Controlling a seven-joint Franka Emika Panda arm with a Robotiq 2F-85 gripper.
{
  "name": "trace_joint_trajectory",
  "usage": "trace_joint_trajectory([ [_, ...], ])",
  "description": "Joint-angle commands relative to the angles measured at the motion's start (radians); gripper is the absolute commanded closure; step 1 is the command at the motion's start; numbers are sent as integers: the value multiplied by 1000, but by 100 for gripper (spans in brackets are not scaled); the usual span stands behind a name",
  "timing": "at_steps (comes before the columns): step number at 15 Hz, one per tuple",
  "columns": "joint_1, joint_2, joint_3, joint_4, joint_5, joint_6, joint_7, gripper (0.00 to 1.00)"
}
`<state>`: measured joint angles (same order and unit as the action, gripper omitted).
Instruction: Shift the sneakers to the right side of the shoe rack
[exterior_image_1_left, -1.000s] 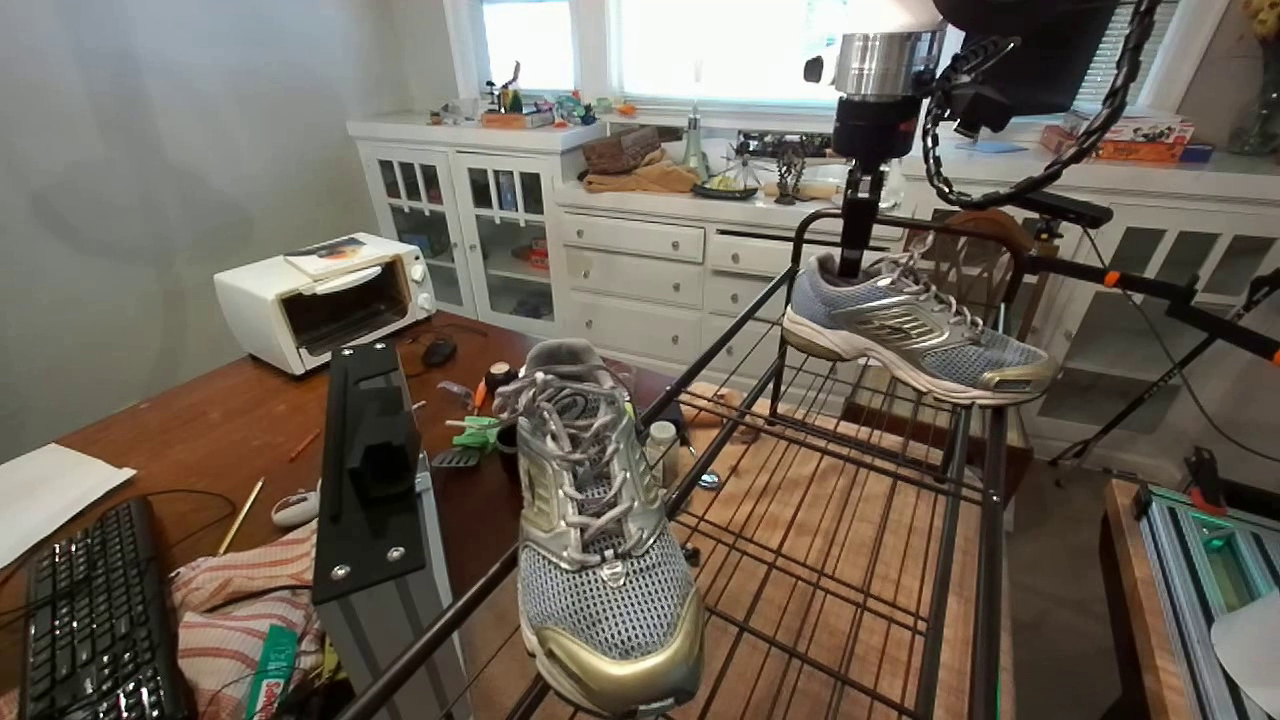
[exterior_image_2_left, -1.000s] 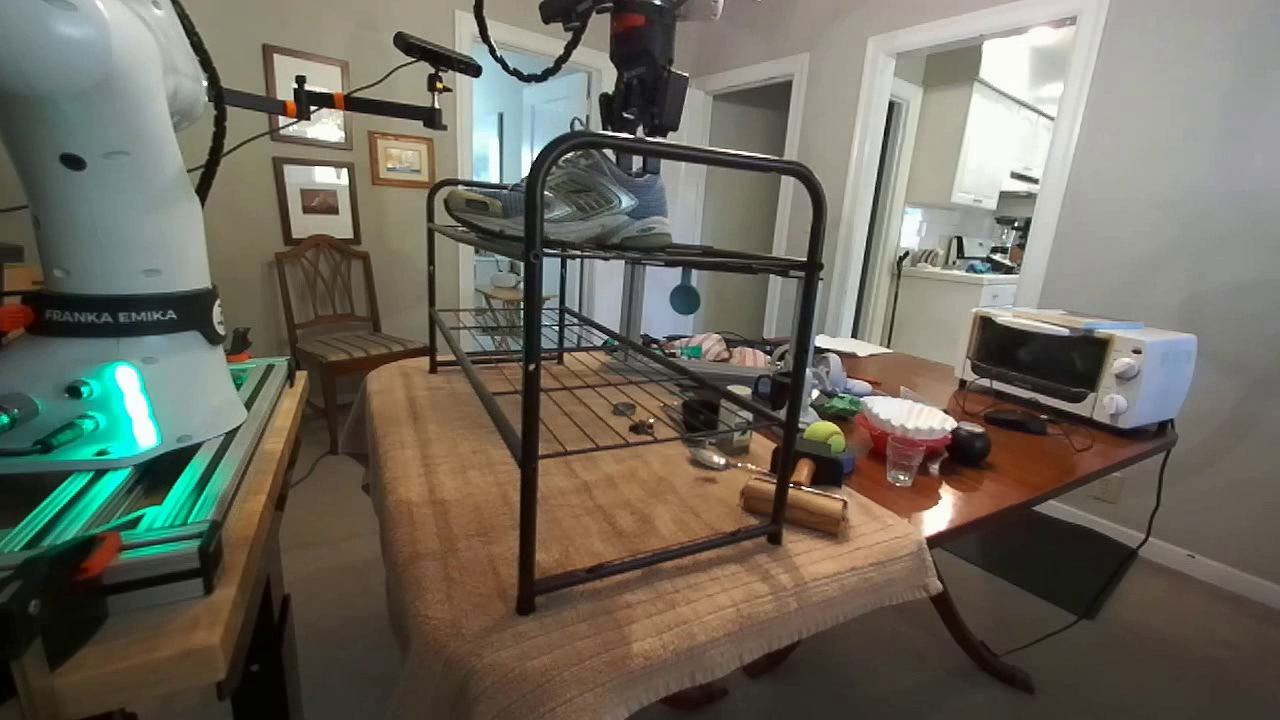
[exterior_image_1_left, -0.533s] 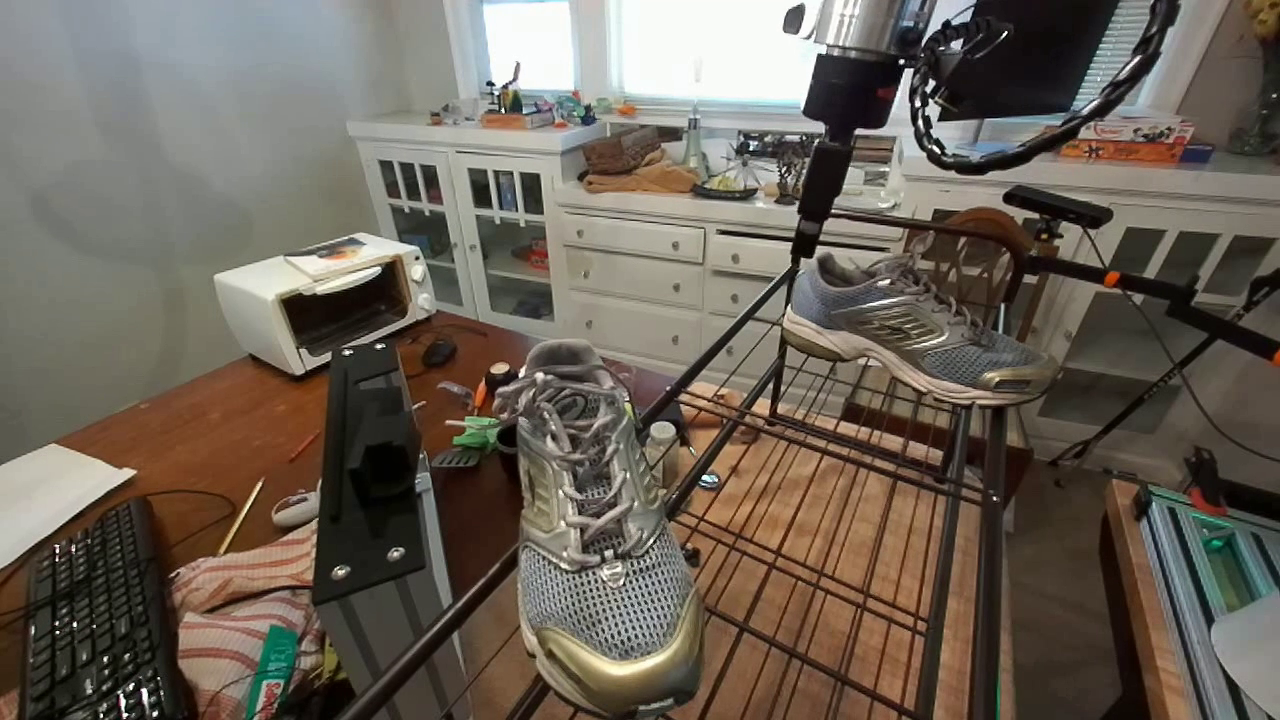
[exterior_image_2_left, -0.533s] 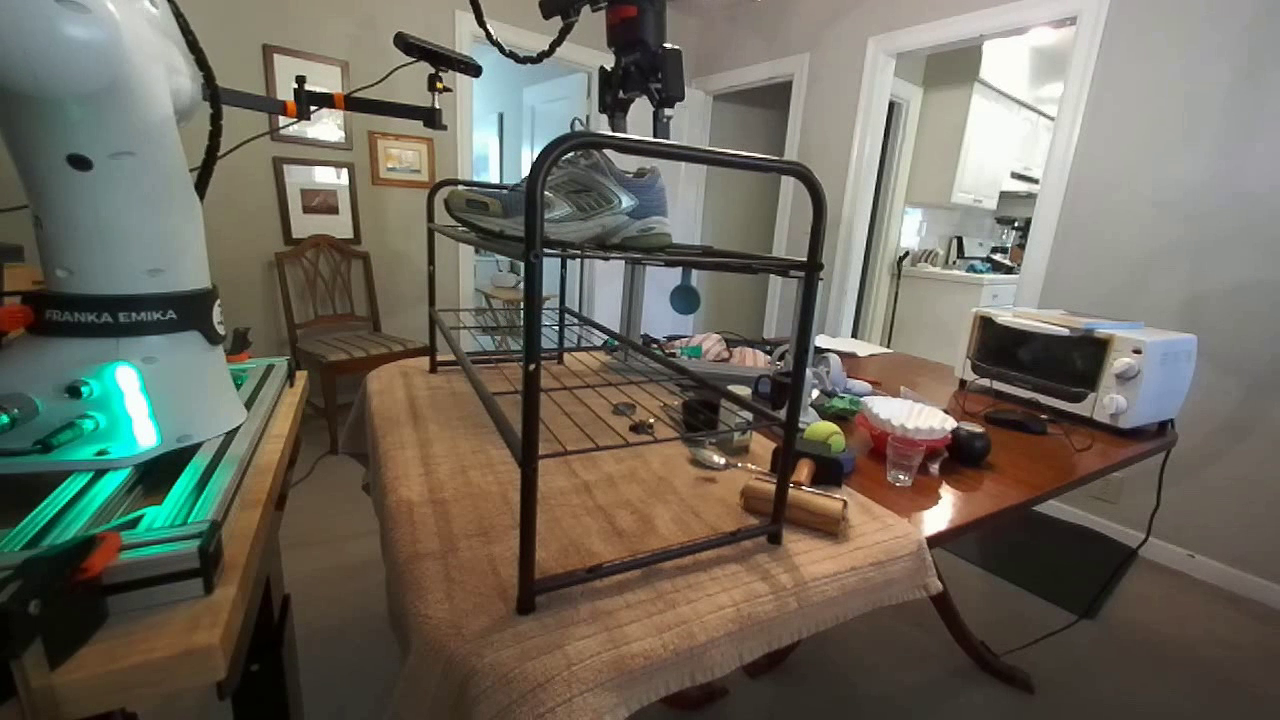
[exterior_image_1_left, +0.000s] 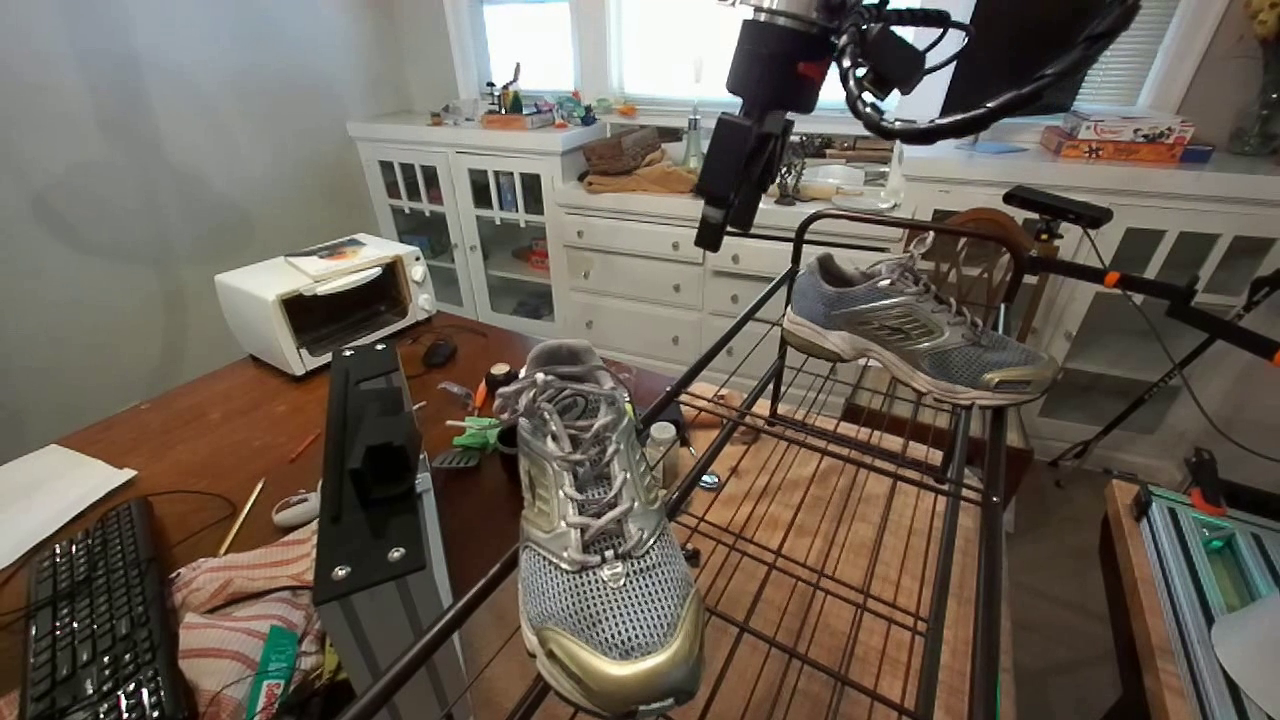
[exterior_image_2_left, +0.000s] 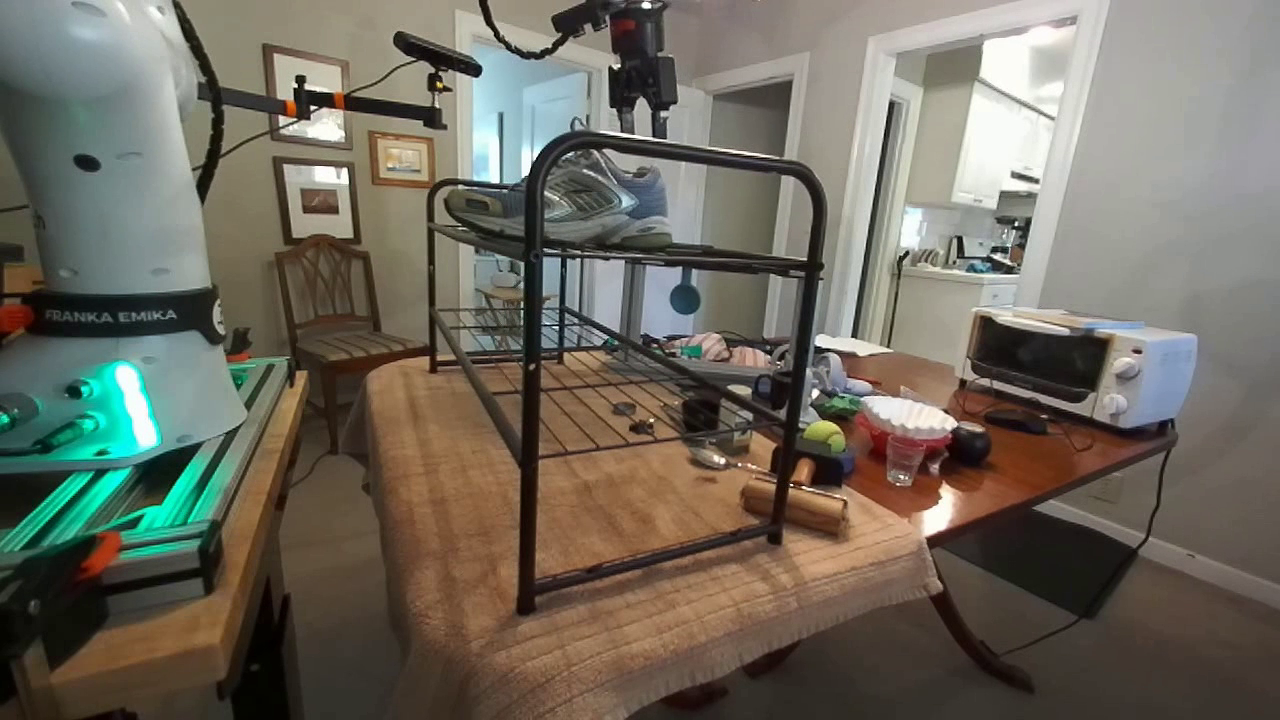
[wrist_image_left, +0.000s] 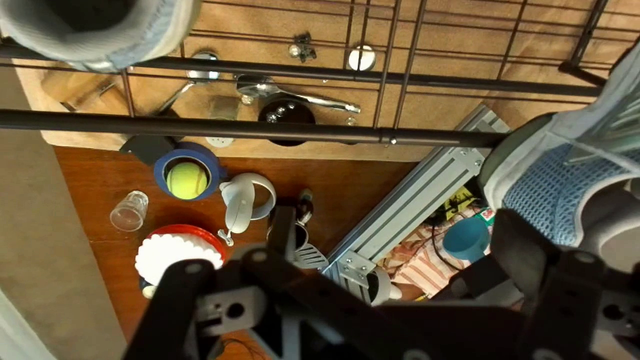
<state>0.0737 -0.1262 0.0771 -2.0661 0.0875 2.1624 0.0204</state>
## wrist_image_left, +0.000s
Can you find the teal cup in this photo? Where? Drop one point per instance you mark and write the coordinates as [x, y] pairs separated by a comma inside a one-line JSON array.
[[466, 241]]

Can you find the small metal bolt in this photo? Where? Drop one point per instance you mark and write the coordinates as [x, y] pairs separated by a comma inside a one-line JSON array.
[[304, 44]]

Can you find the yellow tennis ball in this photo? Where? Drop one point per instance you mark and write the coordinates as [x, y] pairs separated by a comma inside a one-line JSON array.
[[187, 181]]

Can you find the white mug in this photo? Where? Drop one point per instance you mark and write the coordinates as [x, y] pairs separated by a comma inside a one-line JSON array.
[[236, 202]]

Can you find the metal spoon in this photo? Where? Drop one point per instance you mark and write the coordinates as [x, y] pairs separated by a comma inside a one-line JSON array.
[[203, 76]]

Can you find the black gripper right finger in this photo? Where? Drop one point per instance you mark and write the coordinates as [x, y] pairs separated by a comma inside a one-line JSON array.
[[526, 250]]

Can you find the silver round disc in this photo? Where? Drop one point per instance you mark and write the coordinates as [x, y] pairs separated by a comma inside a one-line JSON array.
[[362, 56]]

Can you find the blue bowl with yellow ball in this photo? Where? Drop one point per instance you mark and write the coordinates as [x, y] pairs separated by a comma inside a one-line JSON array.
[[201, 155]]

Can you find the white perforated shaker lid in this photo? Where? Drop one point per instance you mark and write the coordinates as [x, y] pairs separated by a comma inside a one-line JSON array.
[[220, 142]]

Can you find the pink striped cloth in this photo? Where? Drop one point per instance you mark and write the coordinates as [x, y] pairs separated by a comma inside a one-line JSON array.
[[417, 266]]

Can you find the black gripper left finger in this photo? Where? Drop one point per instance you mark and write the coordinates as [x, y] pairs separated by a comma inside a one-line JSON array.
[[284, 231]]

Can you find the red bowl white inside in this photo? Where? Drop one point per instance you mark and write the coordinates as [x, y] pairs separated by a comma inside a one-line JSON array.
[[176, 256]]

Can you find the clear plastic cup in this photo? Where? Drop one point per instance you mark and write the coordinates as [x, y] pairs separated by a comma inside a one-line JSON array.
[[130, 212]]

